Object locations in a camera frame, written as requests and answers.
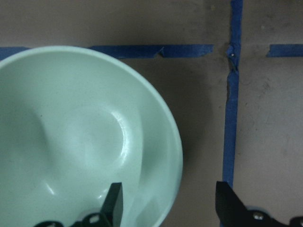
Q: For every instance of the green bowl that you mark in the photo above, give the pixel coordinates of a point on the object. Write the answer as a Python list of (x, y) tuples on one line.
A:
[(72, 122)]

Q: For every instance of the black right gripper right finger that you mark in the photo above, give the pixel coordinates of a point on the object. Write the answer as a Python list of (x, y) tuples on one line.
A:
[(230, 209)]

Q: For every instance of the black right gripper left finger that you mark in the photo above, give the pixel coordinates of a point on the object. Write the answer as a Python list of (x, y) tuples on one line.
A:
[(112, 209)]

